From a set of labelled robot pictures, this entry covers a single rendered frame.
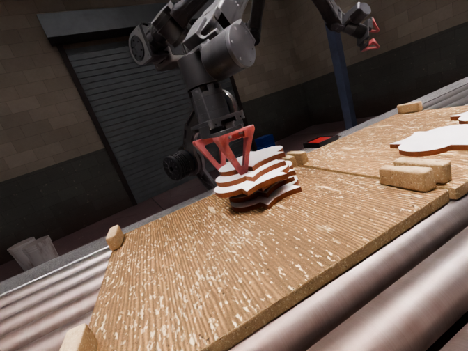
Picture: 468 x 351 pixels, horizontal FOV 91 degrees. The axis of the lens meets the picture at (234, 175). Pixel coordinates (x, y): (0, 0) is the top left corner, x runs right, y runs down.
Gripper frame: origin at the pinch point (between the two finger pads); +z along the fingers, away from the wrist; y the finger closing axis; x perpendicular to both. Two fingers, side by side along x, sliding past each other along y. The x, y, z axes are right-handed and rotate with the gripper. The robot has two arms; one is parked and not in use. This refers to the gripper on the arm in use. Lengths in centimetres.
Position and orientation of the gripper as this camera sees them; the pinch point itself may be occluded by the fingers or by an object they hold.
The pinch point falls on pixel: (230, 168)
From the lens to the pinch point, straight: 42.5
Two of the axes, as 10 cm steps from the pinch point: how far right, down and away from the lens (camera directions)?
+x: 8.4, -3.8, 3.8
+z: 3.1, 9.2, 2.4
